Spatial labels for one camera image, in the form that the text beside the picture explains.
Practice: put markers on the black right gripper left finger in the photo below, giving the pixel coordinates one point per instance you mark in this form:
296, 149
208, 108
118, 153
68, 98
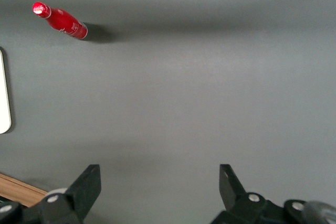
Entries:
78, 195

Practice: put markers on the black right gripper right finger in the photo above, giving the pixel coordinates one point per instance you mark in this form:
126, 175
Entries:
233, 195

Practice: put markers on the beige rectangular tray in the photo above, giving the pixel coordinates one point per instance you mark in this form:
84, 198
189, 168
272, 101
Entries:
3, 90

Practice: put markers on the wooden drawer cabinet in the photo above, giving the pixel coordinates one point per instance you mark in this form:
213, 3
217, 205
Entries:
15, 187

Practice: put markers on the red drink bottle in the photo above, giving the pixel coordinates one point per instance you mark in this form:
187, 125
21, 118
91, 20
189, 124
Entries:
64, 23

